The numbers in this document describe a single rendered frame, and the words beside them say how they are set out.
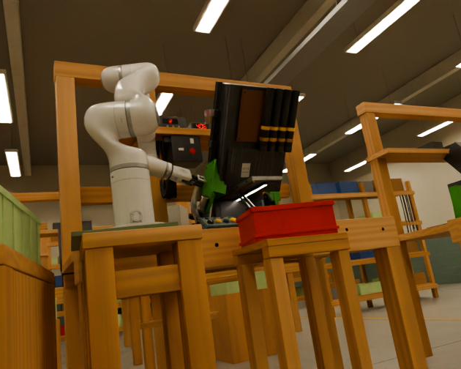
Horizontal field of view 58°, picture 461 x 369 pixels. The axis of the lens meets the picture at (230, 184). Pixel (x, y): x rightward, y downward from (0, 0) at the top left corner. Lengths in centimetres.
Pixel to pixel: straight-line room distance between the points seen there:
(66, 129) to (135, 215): 113
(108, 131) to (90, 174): 1106
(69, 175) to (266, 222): 112
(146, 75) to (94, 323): 94
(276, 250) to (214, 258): 34
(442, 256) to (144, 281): 1173
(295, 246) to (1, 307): 91
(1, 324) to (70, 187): 144
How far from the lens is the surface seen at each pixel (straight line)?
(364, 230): 208
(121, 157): 130
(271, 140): 201
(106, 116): 135
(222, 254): 164
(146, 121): 134
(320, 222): 150
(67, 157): 222
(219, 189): 197
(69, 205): 215
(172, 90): 257
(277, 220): 144
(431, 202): 1265
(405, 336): 219
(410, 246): 849
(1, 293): 80
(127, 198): 126
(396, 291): 217
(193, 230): 117
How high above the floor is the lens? 66
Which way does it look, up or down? 14 degrees up
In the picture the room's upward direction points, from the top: 8 degrees counter-clockwise
